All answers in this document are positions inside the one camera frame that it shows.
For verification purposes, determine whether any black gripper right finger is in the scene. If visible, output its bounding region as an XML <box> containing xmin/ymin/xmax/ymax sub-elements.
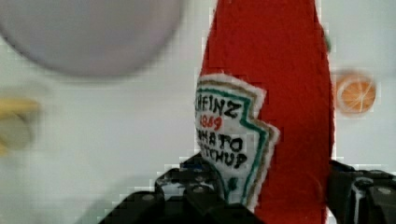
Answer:
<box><xmin>327</xmin><ymin>161</ymin><xmax>396</xmax><ymax>224</ymax></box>

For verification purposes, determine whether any grey round plate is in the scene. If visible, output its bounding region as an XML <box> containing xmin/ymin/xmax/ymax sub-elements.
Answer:
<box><xmin>0</xmin><ymin>0</ymin><xmax>184</xmax><ymax>77</ymax></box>

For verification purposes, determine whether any red felt strawberry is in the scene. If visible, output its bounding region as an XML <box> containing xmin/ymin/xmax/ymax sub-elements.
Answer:
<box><xmin>324</xmin><ymin>30</ymin><xmax>332</xmax><ymax>53</ymax></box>

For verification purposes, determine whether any red felt ketchup bottle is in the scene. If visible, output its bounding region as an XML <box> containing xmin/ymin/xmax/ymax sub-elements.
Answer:
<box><xmin>195</xmin><ymin>0</ymin><xmax>334</xmax><ymax>224</ymax></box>

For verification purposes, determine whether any orange slice toy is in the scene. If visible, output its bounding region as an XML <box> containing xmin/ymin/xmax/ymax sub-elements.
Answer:
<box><xmin>334</xmin><ymin>73</ymin><xmax>376</xmax><ymax>115</ymax></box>

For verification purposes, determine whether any yellow peeled banana toy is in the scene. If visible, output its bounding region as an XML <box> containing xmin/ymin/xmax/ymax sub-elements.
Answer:
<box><xmin>0</xmin><ymin>98</ymin><xmax>39</xmax><ymax>156</ymax></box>

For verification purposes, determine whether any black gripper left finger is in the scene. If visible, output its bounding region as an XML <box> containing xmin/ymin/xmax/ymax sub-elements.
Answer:
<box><xmin>98</xmin><ymin>154</ymin><xmax>265</xmax><ymax>224</ymax></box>

